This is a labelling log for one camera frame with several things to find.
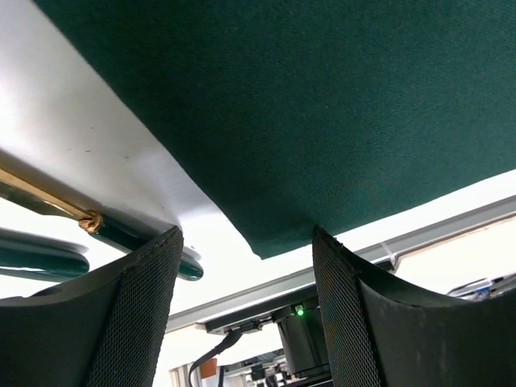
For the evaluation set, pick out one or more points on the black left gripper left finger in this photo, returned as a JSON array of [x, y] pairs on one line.
[[104, 328]]

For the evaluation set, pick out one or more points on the gold knife dark handle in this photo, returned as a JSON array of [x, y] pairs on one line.
[[99, 226]]

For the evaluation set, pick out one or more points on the dark green cloth placemat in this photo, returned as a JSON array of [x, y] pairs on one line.
[[294, 114]]

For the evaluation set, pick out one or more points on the gold fork dark handle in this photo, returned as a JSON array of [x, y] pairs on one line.
[[40, 258]]

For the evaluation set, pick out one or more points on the aluminium table frame rail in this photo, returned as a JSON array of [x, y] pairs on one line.
[[308, 277]]

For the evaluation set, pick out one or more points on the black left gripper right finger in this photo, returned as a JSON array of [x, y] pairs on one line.
[[383, 331]]

